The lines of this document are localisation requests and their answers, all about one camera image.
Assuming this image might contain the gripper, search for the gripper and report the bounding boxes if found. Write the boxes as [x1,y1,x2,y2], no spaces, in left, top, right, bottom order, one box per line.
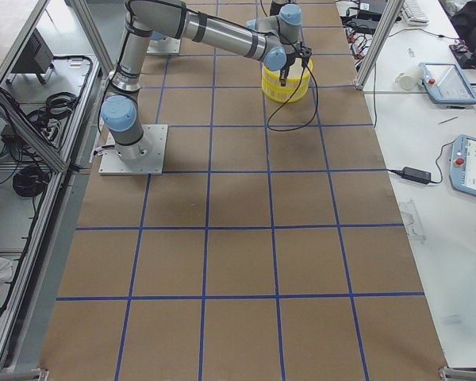
[279,39,313,87]

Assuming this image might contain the yellow steamer layer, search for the yellow steamer layer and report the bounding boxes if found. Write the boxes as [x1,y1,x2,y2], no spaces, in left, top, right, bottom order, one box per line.
[262,59,313,91]
[261,78,309,103]

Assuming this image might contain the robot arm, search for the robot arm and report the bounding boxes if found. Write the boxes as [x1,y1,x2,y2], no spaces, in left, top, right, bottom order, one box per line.
[246,1,302,45]
[98,1,312,163]

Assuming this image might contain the far teach pendant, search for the far teach pendant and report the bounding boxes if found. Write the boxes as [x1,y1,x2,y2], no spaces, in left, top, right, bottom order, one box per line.
[418,63,476,107]

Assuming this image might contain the teach pendant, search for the teach pendant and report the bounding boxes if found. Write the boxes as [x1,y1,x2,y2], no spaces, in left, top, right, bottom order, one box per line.
[418,63,476,107]
[449,134,476,196]

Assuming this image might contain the black power adapter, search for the black power adapter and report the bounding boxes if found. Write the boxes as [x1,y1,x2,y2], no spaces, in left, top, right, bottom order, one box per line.
[401,167,432,184]

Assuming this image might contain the clear plastic holder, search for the clear plastic holder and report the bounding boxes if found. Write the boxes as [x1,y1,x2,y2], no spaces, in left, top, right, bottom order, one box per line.
[398,200,426,242]

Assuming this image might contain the near teach pendant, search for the near teach pendant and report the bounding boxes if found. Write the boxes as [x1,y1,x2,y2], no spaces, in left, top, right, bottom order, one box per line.
[449,134,476,196]

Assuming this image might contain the black electronics box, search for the black electronics box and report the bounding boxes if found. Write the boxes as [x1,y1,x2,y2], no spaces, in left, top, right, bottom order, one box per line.
[11,29,54,84]

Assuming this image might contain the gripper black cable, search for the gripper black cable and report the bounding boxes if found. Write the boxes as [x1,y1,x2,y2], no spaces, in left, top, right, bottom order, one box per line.
[266,55,321,133]

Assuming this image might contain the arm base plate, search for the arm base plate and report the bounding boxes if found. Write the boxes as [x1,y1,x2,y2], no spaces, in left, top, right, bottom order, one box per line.
[146,33,181,56]
[98,124,168,175]

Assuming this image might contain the aluminium frame post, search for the aluminium frame post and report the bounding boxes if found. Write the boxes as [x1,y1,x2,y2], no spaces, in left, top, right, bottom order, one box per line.
[355,0,404,90]

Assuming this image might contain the coiled black cables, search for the coiled black cables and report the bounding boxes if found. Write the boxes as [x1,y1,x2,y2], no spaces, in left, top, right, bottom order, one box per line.
[12,164,45,198]

